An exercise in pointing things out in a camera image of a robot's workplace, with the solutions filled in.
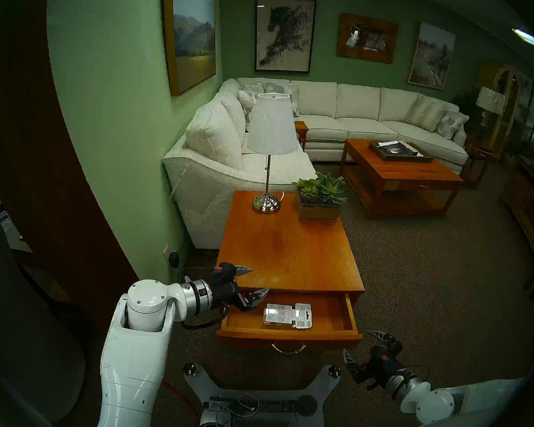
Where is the brown wooden sideboard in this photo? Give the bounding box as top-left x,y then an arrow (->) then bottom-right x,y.
501,157 -> 534,264

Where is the black book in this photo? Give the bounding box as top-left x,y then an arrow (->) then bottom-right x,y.
378,141 -> 418,156

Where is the dark wooden tray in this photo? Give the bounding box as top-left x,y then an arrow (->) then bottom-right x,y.
368,140 -> 435,163

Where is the small grey patterned pillow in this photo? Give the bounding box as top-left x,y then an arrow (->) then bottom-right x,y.
239,81 -> 266,122

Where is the cream sectional sofa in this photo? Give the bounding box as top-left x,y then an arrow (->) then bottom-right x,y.
162,77 -> 469,250

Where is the black power strip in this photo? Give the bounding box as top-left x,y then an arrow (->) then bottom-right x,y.
209,397 -> 296,413

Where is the dark wooden side table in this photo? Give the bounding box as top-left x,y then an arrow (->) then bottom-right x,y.
461,139 -> 494,190

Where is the small wooden side table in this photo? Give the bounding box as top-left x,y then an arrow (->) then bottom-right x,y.
294,121 -> 309,152

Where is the beige striped pillow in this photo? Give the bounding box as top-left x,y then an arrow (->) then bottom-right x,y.
406,95 -> 449,132

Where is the tree landscape painting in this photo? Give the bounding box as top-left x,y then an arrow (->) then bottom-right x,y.
407,21 -> 457,91

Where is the black framed horse artwork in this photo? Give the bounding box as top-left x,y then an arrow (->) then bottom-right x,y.
255,0 -> 317,73

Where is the mountain landscape painting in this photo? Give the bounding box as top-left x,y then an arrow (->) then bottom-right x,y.
164,0 -> 217,97

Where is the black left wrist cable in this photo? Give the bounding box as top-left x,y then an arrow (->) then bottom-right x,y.
180,306 -> 230,330

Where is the red cable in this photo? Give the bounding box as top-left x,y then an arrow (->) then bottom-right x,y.
162,383 -> 198,413

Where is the grey patch patterned pillow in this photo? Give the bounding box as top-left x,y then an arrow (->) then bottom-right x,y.
435,109 -> 470,140
266,81 -> 299,118

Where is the dark brown wooden door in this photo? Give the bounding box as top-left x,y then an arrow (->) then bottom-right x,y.
0,0 -> 138,329

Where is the clear plastic blister package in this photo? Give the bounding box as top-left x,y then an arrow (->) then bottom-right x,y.
263,303 -> 313,329

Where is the rustic wooden framed mirror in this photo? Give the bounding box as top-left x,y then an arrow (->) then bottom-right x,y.
336,12 -> 400,64

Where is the arched light wooden cabinet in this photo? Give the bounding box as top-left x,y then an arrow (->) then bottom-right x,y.
476,60 -> 521,159

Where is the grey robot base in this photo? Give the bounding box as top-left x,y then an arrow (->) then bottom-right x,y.
182,363 -> 341,427

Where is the grey upholstered chair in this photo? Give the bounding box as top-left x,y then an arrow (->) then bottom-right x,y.
0,219 -> 87,422

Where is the wooden drawer with metal handle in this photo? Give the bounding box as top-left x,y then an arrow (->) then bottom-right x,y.
217,290 -> 363,354

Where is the orange wooden coffee table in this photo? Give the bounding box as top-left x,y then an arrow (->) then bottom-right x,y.
339,139 -> 465,220

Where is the ceiling light panel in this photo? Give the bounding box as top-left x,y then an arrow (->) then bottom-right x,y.
512,28 -> 534,51

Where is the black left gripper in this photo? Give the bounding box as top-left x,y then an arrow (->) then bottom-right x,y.
210,262 -> 271,312

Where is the table lamp white pleated shade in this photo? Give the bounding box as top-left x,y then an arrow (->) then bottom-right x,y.
247,93 -> 298,215

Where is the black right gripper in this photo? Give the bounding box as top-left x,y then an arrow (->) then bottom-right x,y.
343,330 -> 404,391

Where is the succulent plant in wooden box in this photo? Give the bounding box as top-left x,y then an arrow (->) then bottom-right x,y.
292,173 -> 348,220

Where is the lamp with wrapped white shade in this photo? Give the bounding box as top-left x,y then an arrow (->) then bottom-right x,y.
475,86 -> 506,129

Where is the orange wooden end table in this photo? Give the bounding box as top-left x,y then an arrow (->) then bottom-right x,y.
217,190 -> 365,304

